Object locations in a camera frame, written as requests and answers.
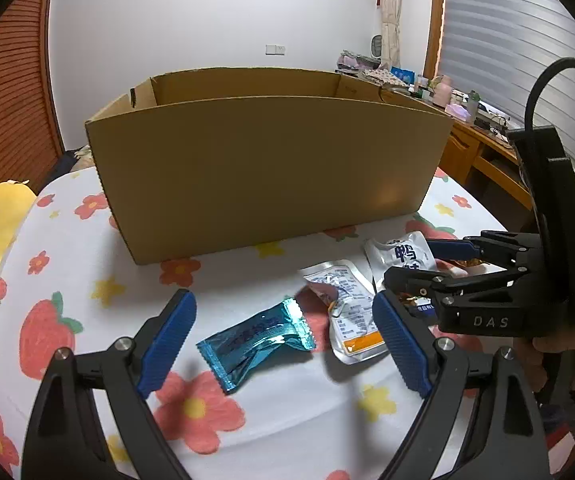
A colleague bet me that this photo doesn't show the white duck snack packet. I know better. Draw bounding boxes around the white duck snack packet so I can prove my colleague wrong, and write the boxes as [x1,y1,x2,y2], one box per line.
[363,231,437,326]

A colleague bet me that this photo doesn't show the white orange snack packet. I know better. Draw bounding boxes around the white orange snack packet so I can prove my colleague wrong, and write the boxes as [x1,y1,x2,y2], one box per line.
[299,259,386,365]

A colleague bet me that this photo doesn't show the teal foil snack packet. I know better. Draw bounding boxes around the teal foil snack packet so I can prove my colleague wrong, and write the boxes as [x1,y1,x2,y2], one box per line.
[196,297,317,394]

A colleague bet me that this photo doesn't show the person's right hand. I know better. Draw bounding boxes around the person's right hand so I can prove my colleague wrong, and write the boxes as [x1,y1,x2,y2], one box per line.
[513,327,575,392]

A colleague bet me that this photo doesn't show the wooden sideboard cabinet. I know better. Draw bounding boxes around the wooden sideboard cabinet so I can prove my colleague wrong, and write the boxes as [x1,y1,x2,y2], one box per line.
[381,86,575,231]

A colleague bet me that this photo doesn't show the pink tissue box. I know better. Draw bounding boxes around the pink tissue box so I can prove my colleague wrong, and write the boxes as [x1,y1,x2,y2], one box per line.
[445,103,470,122]

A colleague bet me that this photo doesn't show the pink thermos bottle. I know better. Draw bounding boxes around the pink thermos bottle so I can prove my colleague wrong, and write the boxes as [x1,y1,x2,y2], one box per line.
[433,75,452,108]

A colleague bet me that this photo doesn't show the grey zebra window blind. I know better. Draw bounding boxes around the grey zebra window blind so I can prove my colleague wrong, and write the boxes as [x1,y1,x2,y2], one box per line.
[438,0,575,164]

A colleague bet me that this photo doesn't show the small white desk fan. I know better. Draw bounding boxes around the small white desk fan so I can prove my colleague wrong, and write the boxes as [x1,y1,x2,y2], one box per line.
[370,35,382,58]

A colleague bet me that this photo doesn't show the brown cardboard box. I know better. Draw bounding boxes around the brown cardboard box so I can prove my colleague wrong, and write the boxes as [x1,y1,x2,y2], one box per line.
[85,67,452,264]

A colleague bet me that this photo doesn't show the cream patterned curtain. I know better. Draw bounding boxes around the cream patterned curtain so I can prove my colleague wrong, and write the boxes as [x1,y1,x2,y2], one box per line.
[380,0,402,67]

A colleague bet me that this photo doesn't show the wooden louvered wardrobe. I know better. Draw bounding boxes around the wooden louvered wardrobe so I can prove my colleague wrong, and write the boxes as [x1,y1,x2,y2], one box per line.
[0,0,64,191]

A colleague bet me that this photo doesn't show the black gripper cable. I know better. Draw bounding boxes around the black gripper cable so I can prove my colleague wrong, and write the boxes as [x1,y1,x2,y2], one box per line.
[523,56,575,134]

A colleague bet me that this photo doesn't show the white wall switch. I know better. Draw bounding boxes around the white wall switch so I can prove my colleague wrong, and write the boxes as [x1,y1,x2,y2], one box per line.
[265,44,286,56]

